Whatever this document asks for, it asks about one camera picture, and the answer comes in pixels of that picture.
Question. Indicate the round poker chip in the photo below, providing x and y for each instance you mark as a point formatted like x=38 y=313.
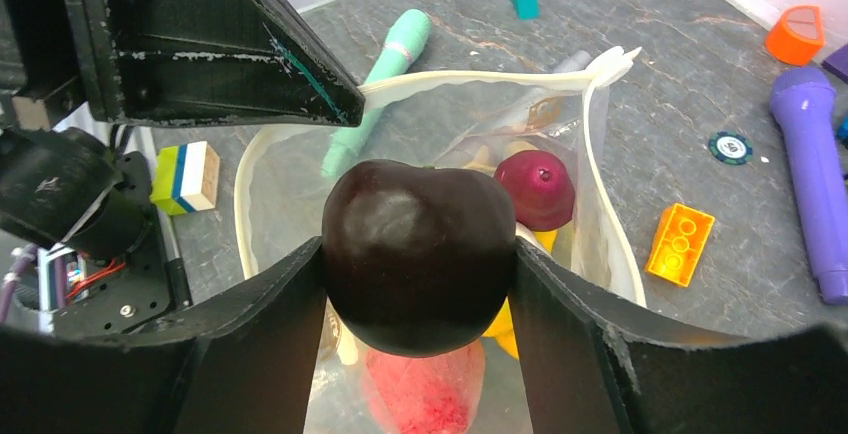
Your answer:
x=730 y=148

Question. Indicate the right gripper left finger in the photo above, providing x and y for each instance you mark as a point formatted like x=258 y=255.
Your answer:
x=240 y=362

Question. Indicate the orange shape block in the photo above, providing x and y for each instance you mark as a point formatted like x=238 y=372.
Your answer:
x=798 y=35

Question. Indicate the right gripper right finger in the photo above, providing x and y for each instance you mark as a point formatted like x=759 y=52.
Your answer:
x=594 y=362

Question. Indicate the teal small block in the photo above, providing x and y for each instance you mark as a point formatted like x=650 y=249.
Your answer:
x=526 y=9

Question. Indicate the clear dotted zip bag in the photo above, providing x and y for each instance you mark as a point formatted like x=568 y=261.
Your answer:
x=442 y=117

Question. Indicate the orange lego brick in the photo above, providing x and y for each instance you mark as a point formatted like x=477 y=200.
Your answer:
x=678 y=243

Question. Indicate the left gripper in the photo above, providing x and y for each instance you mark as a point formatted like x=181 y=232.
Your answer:
x=158 y=63

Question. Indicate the yellow banana bunch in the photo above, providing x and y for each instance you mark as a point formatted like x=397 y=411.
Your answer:
x=502 y=329

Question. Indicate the red sweet potato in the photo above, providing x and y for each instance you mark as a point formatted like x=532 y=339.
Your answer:
x=540 y=187

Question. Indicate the dark avocado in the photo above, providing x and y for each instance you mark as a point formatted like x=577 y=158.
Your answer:
x=417 y=261

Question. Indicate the purple small block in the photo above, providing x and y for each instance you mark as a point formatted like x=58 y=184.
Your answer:
x=837 y=63

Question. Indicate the purple toy microphone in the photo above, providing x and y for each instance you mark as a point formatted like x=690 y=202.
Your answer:
x=802 y=100

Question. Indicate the white block with blue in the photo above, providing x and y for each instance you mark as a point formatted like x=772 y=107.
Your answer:
x=186 y=178

